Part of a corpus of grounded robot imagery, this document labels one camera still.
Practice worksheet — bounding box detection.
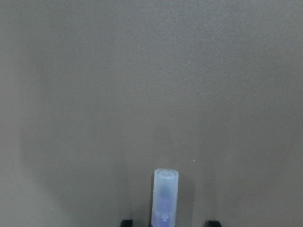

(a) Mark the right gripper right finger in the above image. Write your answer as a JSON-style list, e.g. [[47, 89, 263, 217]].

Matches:
[[205, 220, 221, 227]]

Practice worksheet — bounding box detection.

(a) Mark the purple highlighter pen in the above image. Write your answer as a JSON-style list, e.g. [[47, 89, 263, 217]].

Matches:
[[151, 168, 179, 227]]

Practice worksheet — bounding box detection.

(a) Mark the brown paper table cover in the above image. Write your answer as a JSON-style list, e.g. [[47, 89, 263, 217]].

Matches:
[[0, 0, 303, 227]]

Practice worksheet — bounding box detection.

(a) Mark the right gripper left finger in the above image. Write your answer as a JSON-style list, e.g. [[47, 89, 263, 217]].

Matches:
[[121, 219, 133, 227]]

